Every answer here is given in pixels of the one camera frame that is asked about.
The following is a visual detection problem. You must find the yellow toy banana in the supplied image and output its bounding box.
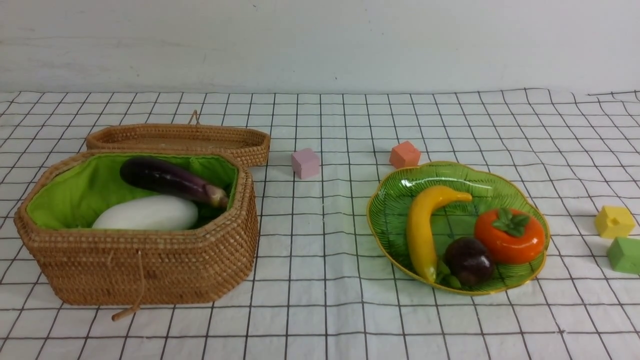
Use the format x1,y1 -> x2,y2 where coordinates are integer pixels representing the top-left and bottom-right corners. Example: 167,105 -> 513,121
406,185 -> 473,284

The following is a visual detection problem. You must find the purple toy eggplant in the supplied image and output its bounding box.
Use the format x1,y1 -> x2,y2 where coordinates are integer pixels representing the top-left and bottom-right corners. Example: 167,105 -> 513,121
119,156 -> 230,208

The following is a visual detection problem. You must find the white toy radish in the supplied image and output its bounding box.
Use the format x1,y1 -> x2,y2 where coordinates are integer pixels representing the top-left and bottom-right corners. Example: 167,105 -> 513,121
93,194 -> 199,231

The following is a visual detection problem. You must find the purple toy mangosteen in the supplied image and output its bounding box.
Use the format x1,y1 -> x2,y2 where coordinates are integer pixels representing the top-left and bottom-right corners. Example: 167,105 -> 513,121
436,237 -> 496,289

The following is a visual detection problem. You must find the orange toy persimmon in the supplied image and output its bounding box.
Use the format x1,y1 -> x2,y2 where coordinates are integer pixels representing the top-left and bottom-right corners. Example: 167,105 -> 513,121
474,207 -> 546,265

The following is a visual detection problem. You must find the pink foam cube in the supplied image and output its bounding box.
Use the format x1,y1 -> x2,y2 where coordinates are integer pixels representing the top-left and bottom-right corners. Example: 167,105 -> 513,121
291,148 -> 322,180

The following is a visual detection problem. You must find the green glass leaf plate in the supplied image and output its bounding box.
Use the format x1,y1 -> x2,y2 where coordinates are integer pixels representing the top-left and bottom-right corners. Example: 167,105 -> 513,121
366,161 -> 551,296

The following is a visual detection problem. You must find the woven rattan basket lid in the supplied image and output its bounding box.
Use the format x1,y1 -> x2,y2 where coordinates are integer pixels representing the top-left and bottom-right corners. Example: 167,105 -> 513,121
86,111 -> 271,167

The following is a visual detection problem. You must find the orange foam cube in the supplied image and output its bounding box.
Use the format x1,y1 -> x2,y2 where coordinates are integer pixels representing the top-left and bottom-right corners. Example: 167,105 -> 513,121
389,141 -> 422,169

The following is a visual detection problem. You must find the white grid tablecloth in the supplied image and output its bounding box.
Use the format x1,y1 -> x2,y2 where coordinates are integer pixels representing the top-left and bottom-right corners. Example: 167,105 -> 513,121
0,89 -> 639,360

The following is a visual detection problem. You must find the woven rattan basket green lining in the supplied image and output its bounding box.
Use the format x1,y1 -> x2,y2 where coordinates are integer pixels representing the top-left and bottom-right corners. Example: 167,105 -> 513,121
14,149 -> 260,307

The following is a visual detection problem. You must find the yellow foam cube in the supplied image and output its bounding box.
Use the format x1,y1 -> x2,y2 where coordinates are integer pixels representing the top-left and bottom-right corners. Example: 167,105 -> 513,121
594,205 -> 636,239

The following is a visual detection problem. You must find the green foam cube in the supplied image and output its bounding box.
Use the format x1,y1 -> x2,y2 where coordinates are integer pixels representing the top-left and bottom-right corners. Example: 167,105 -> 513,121
606,236 -> 640,275

